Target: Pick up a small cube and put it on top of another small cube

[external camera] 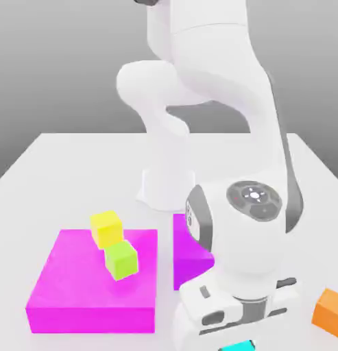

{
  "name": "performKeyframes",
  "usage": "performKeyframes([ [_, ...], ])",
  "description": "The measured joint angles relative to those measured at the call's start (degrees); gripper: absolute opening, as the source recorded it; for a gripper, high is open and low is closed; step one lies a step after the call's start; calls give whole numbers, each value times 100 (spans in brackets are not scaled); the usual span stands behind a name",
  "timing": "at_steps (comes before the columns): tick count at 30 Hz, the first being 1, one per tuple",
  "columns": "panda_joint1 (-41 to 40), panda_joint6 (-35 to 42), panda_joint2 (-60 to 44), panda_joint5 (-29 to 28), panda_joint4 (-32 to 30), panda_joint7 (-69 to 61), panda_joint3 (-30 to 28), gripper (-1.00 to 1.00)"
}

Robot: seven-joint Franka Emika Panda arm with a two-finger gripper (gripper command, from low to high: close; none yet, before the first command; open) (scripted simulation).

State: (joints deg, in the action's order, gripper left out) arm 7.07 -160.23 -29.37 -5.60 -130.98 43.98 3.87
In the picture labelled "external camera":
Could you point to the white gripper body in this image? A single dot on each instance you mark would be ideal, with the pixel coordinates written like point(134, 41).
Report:
point(190, 340)

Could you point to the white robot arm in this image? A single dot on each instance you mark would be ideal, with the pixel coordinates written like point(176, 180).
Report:
point(212, 82)

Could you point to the small cyan cube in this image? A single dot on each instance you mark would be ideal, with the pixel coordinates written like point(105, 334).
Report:
point(237, 346)

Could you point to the small lime green cube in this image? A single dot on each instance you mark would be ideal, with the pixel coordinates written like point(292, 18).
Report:
point(121, 260)

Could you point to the small yellow cube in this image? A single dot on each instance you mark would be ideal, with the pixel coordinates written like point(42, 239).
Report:
point(106, 229)

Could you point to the small orange cube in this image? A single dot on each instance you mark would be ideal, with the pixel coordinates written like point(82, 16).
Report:
point(329, 312)

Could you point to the large purple box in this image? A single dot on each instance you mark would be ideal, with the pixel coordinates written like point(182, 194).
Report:
point(189, 263)

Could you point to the large magenta box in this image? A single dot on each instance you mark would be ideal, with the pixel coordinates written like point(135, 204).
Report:
point(83, 288)

